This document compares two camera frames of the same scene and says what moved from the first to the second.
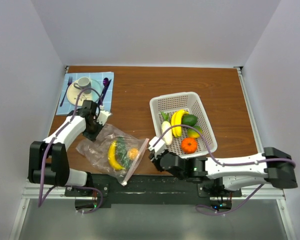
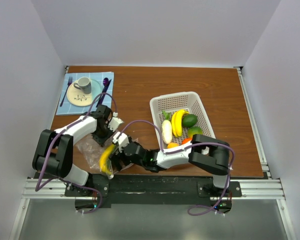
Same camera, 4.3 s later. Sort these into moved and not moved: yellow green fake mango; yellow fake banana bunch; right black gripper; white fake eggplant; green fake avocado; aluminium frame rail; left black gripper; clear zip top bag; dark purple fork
Moved: right black gripper; left black gripper; clear zip top bag
Not moved: white fake eggplant; green fake avocado; dark purple fork; aluminium frame rail; yellow green fake mango; yellow fake banana bunch
